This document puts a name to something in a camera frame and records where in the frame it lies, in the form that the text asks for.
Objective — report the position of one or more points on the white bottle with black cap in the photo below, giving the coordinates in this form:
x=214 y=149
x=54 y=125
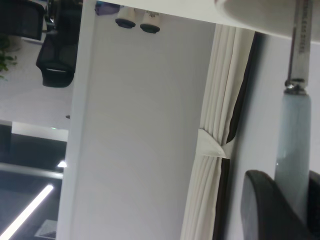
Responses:
x=125 y=17
x=150 y=22

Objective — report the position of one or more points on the black mesh office chair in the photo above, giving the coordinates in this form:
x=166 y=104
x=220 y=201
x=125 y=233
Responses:
x=22 y=17
x=56 y=60

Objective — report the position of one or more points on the white pleated curtain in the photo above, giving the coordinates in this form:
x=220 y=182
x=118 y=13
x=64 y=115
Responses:
x=220 y=87

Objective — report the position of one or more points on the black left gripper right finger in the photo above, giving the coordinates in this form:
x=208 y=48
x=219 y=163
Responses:
x=315 y=195

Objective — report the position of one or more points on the long ceiling light strip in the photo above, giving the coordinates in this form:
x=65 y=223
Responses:
x=27 y=210

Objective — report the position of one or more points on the ceiling air vent grille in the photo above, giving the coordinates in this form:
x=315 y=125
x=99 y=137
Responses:
x=47 y=230

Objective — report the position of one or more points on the green potted plant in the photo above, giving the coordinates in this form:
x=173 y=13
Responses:
x=5 y=60

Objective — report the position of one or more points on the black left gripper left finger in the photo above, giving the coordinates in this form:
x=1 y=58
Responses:
x=267 y=212

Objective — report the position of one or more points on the purple object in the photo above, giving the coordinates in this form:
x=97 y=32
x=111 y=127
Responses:
x=105 y=7

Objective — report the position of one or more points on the white curtain tieback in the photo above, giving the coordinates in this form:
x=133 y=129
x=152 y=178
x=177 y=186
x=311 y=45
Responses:
x=212 y=145

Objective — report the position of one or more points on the small round ceiling downlight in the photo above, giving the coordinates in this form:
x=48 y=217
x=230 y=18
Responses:
x=62 y=164

